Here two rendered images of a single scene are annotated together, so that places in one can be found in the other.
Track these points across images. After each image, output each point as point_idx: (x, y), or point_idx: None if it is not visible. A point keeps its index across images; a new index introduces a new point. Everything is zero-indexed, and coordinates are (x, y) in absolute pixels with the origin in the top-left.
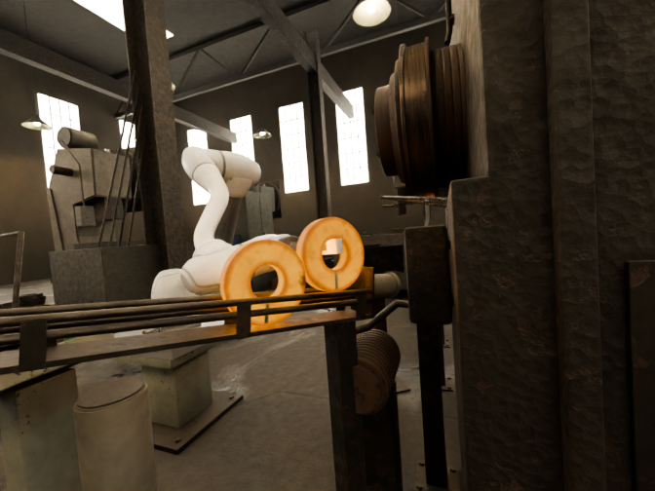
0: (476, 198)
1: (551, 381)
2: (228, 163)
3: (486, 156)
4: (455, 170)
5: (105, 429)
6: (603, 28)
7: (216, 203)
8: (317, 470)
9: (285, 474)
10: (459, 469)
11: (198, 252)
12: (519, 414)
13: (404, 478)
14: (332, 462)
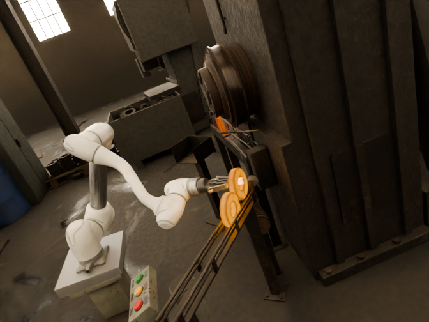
0: (290, 150)
1: (319, 194)
2: (101, 137)
3: (290, 135)
4: (255, 112)
5: None
6: (314, 92)
7: (133, 174)
8: (227, 272)
9: (215, 283)
10: (281, 234)
11: (161, 209)
12: (313, 207)
13: None
14: (230, 265)
